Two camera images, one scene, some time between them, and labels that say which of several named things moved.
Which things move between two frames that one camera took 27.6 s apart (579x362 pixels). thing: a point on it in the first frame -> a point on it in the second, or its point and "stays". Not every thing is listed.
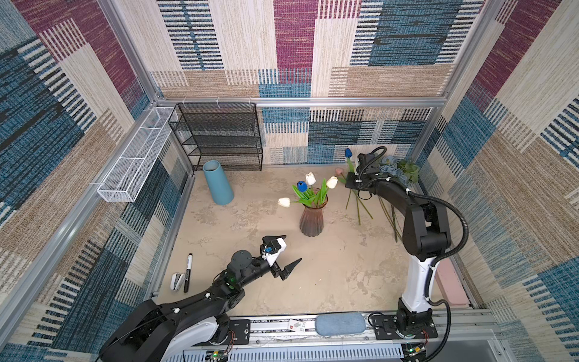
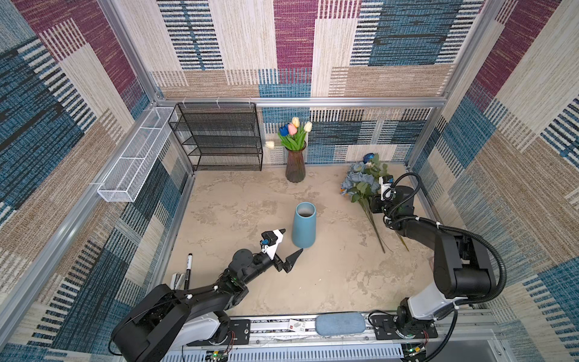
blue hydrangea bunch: (402, 170) -> (362, 182)
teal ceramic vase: (221, 190) -> (304, 232)
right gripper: (349, 182) -> (375, 202)
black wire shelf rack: (226, 133) stays
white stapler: (177, 280) stays
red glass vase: (311, 222) -> (295, 168)
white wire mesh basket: (123, 182) stays
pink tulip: (339, 171) -> (292, 142)
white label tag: (297, 326) stays
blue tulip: (302, 185) -> (283, 134)
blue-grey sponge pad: (328, 324) stays
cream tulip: (332, 182) -> (307, 127)
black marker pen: (188, 268) stays
